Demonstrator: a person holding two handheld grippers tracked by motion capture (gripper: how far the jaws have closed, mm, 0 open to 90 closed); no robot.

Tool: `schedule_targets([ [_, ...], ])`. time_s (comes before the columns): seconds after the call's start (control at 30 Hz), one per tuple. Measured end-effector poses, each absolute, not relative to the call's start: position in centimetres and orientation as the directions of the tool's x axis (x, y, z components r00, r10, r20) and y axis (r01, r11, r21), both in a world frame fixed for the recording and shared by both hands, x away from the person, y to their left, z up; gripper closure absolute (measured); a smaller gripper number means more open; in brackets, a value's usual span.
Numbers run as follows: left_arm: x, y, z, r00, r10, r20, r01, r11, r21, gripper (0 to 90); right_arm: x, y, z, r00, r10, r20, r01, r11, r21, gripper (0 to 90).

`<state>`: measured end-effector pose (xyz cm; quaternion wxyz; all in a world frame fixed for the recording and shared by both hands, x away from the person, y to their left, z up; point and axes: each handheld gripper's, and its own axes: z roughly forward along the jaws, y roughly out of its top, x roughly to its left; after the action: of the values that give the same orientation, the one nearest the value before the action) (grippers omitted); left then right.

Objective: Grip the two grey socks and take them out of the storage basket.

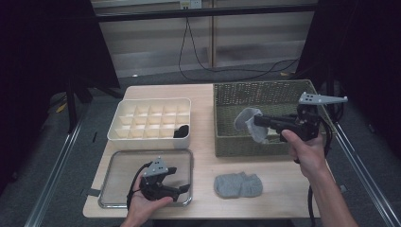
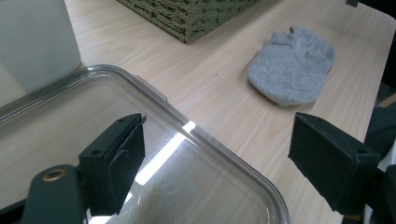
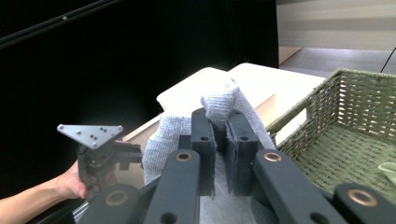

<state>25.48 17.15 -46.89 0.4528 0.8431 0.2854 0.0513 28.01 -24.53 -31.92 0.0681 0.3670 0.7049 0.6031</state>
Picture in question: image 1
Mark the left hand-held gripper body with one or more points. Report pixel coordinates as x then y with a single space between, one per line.
151 189

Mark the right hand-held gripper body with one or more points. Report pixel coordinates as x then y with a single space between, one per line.
307 126

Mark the clear box lid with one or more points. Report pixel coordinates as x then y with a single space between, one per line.
121 176

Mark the cream divided storage box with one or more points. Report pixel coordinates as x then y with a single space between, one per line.
151 142

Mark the green woven basket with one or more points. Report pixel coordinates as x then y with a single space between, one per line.
239 94

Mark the black sock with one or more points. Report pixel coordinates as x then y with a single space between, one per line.
182 131

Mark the person's left hand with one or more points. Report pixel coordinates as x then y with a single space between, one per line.
143 208

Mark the person's right hand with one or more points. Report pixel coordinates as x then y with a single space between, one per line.
309 156

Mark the yellow floor scrap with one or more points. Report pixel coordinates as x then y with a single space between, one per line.
284 74
61 108

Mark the grey tape piece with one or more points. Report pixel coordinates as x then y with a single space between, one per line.
93 192
343 188

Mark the black floor tape strip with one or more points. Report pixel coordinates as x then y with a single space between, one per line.
94 136

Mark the black curtain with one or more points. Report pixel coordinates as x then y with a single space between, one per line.
38 63
365 47

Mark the black stand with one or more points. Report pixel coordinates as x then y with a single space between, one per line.
72 107

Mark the black horizontal bar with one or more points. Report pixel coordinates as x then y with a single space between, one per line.
205 12

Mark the metal floor rail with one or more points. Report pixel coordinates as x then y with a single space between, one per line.
53 179
362 176

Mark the white wall outlet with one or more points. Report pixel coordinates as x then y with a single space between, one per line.
190 4

